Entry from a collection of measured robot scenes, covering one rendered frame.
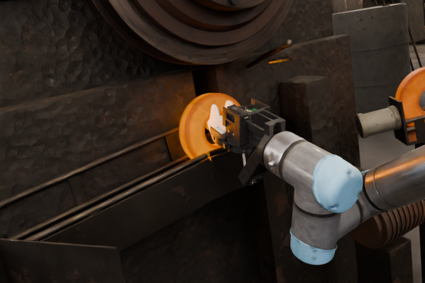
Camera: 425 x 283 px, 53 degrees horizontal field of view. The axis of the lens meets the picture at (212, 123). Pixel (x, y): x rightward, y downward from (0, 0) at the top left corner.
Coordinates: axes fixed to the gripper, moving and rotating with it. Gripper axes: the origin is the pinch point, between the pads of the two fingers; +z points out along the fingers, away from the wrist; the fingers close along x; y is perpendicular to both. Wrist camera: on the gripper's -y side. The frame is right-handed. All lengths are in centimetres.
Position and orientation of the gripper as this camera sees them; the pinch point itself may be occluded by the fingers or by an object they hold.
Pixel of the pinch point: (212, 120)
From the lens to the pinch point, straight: 88.6
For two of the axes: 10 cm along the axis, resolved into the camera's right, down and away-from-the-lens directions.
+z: -5.6, -3.5, 7.5
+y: -0.2, -9.0, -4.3
